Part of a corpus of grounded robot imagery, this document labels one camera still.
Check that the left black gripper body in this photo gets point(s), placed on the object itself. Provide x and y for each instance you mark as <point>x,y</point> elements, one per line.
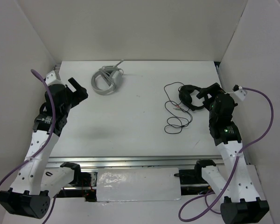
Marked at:
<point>73,98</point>

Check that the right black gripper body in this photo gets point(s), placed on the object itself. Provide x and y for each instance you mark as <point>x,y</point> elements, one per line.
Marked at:
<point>212,113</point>

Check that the black headphones with cable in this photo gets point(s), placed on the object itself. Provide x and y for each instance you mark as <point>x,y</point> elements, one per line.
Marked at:
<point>176,124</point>

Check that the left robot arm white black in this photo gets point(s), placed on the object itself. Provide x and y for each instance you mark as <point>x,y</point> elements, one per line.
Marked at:
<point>34,187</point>

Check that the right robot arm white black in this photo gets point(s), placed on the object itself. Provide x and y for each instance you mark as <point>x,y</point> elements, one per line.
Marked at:
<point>240,203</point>

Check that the grey white headphone stand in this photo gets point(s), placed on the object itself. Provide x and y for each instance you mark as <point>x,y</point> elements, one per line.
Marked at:
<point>112,75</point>

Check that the white taped cover plate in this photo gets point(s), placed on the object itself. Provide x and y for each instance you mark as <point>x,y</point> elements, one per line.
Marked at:
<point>138,184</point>

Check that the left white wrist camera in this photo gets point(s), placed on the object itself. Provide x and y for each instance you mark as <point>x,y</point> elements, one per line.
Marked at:
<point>52,78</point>

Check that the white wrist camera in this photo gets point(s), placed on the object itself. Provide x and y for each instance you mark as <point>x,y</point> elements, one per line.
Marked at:
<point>239,92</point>
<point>52,78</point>

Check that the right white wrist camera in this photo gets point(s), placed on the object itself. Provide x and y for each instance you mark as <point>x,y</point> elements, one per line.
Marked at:
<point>239,92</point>

